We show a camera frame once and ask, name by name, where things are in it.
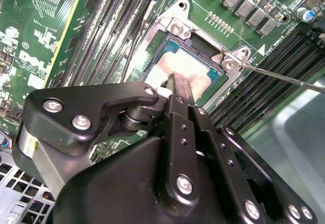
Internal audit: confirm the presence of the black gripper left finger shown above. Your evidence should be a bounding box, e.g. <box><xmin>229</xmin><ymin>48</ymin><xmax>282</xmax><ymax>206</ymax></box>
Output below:
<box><xmin>12</xmin><ymin>73</ymin><xmax>201</xmax><ymax>206</ymax></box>

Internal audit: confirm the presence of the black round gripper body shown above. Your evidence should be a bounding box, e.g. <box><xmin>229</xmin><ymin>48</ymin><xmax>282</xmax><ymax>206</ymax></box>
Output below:
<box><xmin>51</xmin><ymin>137</ymin><xmax>290</xmax><ymax>224</ymax></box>

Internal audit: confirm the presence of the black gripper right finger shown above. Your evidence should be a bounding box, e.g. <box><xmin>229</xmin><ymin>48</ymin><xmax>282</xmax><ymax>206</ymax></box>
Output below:
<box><xmin>180</xmin><ymin>76</ymin><xmax>318</xmax><ymax>224</ymax></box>

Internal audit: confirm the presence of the thin metal locking lever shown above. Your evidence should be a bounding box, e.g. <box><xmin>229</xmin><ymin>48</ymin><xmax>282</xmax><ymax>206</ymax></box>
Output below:
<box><xmin>238</xmin><ymin>62</ymin><xmax>325</xmax><ymax>94</ymax></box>

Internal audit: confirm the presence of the silver square CPU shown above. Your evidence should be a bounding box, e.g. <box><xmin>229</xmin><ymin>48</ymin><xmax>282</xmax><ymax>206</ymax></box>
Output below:
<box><xmin>149</xmin><ymin>40</ymin><xmax>225</xmax><ymax>102</ymax></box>

